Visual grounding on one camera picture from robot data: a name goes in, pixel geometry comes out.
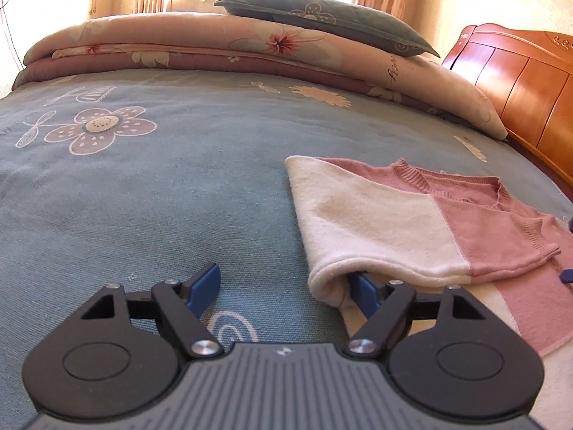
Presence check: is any grey-blue floral pillow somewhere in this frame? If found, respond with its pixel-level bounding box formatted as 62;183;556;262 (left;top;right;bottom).
214;0;442;58

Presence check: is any wooden headboard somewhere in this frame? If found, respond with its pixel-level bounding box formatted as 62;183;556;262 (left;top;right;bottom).
441;24;573;200

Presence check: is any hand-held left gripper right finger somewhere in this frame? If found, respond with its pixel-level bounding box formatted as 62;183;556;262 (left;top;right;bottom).
347;271;487;360

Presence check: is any hanging television cable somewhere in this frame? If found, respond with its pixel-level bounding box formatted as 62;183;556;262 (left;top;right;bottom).
0;0;15;57

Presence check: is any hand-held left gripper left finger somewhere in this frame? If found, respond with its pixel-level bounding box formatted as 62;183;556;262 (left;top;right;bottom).
81;263;223;360

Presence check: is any pink and cream knit sweater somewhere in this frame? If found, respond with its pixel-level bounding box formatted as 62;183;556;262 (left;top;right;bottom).
285;155;573;430

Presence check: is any folded floral quilt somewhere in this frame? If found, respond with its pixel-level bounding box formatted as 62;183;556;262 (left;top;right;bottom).
13;11;509;141

